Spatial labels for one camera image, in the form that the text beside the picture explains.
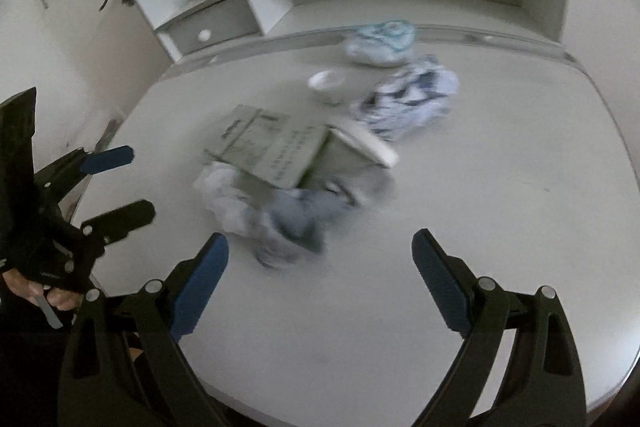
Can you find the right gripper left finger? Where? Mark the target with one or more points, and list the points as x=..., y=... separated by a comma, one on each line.
x=123, y=364

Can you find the teal white wrapper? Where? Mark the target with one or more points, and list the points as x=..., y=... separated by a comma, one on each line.
x=386, y=45

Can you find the blue white crumpled wrapper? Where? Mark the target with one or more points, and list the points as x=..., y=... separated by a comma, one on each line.
x=408, y=99

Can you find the small drawer with knob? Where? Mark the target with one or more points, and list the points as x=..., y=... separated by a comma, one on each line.
x=223, y=21

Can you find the person's left hand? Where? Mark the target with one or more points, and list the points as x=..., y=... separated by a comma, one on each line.
x=57, y=298

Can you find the small white cup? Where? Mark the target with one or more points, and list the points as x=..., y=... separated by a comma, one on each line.
x=327, y=87

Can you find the white grey crumpled tissue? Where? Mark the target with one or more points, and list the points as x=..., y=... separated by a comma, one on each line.
x=282, y=227

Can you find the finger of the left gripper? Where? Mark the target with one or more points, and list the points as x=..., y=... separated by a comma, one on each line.
x=115, y=225
x=107, y=159

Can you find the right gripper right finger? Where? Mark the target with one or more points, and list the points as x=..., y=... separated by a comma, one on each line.
x=542, y=384

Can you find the white oblong lid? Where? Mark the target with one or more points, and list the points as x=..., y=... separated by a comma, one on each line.
x=365, y=143

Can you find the green printed cardboard box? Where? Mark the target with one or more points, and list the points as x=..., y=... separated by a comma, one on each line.
x=279, y=149

